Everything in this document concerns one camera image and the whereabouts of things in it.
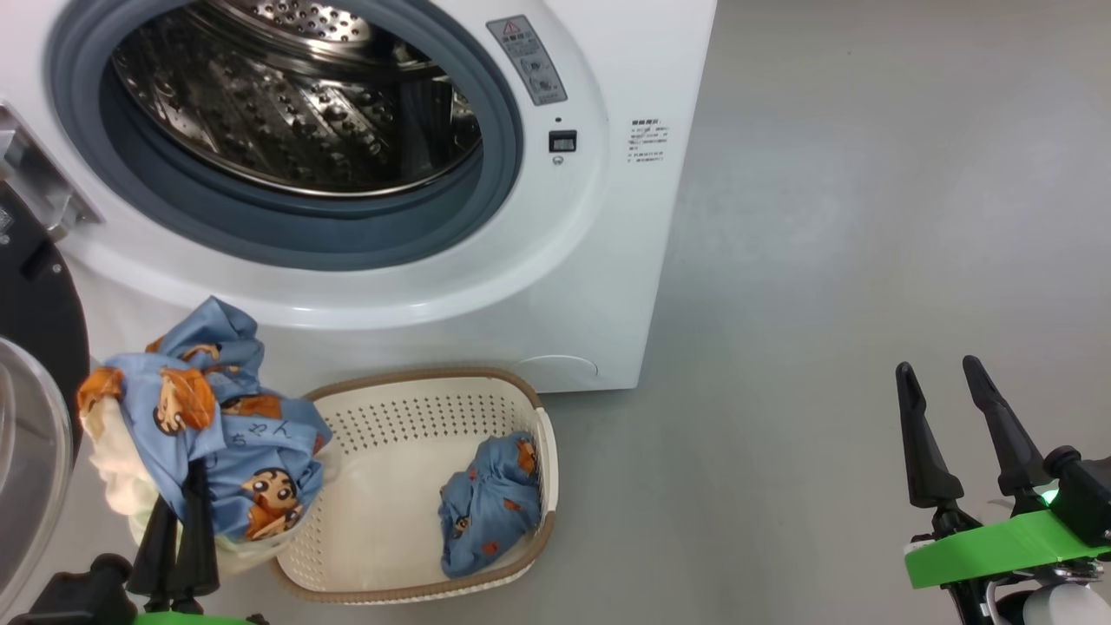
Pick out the round white filter cover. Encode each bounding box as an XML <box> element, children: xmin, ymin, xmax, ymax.
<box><xmin>516</xmin><ymin>353</ymin><xmax>601</xmax><ymax>392</ymax></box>

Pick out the white front-load washing machine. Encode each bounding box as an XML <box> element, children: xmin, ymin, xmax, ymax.
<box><xmin>0</xmin><ymin>0</ymin><xmax>720</xmax><ymax>397</ymax></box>

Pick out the grey warning sticker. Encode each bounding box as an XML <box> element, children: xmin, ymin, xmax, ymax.
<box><xmin>485</xmin><ymin>14</ymin><xmax>569</xmax><ymax>108</ymax></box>

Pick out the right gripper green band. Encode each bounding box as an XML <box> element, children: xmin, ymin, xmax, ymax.
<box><xmin>895</xmin><ymin>354</ymin><xmax>1111</xmax><ymax>625</ymax></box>

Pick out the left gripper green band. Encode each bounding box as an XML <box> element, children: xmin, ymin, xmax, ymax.
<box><xmin>126</xmin><ymin>460</ymin><xmax>263</xmax><ymax>625</ymax></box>

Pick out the grey rubber door gasket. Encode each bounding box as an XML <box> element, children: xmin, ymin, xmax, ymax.
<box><xmin>45</xmin><ymin>0</ymin><xmax>525</xmax><ymax>272</ymax></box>

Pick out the stainless steel washer drum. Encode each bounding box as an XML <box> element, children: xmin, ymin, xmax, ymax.
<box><xmin>110</xmin><ymin>0</ymin><xmax>483</xmax><ymax>197</ymax></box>

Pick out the small blue cartoon print garment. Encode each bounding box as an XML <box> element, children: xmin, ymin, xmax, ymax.
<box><xmin>437</xmin><ymin>431</ymin><xmax>544</xmax><ymax>580</ymax></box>

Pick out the cream perforated laundry basket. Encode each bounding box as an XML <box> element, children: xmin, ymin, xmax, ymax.
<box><xmin>269</xmin><ymin>367</ymin><xmax>559</xmax><ymax>606</ymax></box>

